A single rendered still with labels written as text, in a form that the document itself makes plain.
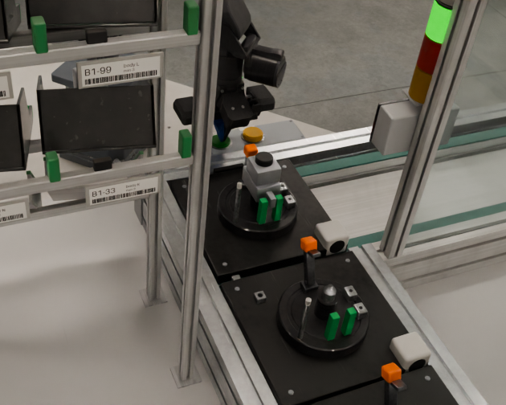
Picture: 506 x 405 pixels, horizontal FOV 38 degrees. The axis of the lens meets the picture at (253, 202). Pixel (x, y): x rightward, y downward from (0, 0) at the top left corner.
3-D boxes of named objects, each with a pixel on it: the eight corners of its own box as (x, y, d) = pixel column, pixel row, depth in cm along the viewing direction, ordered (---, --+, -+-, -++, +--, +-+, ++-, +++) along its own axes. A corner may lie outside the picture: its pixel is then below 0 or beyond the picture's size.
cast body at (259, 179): (241, 178, 128) (244, 147, 124) (264, 173, 130) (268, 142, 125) (260, 210, 123) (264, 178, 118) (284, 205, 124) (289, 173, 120)
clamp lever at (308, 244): (300, 282, 116) (299, 238, 113) (312, 279, 116) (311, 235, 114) (312, 292, 113) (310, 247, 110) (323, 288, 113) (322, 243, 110)
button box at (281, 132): (195, 158, 151) (197, 134, 147) (288, 141, 158) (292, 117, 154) (207, 180, 146) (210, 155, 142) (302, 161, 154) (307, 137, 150)
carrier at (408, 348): (219, 291, 119) (225, 235, 110) (350, 258, 127) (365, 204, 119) (282, 417, 103) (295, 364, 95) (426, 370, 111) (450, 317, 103)
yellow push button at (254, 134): (238, 135, 149) (239, 127, 148) (257, 132, 151) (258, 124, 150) (246, 147, 147) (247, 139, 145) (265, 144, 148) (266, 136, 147)
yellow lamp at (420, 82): (401, 88, 111) (410, 60, 108) (429, 83, 113) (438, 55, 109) (419, 107, 108) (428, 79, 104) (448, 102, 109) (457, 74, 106)
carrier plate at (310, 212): (169, 190, 136) (169, 181, 134) (287, 166, 144) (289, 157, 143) (217, 284, 120) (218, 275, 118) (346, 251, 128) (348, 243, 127)
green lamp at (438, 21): (418, 28, 104) (427, -4, 101) (447, 24, 106) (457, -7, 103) (438, 47, 101) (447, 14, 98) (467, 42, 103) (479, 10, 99)
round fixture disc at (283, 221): (206, 194, 133) (206, 186, 131) (276, 179, 138) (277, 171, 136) (234, 247, 123) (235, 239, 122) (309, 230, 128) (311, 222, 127)
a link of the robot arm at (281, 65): (213, 22, 125) (280, 38, 123) (230, 2, 131) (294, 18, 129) (210, 79, 132) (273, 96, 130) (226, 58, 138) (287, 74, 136)
